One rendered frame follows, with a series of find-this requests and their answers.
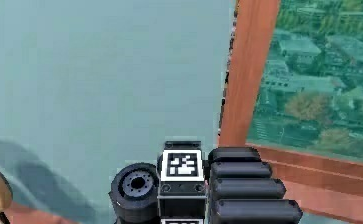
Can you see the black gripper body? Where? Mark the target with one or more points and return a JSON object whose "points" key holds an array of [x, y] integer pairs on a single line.
{"points": [[135, 193]]}

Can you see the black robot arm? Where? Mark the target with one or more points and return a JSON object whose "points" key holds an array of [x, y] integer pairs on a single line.
{"points": [[245, 190]]}

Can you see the brown framed window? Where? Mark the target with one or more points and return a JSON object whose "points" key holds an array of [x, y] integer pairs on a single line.
{"points": [[309, 83]]}

